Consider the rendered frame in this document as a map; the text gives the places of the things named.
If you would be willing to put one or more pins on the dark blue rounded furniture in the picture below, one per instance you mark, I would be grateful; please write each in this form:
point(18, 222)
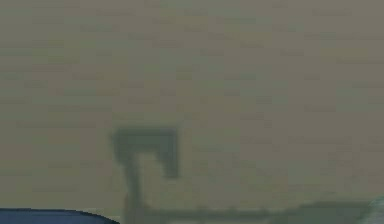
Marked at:
point(50, 217)

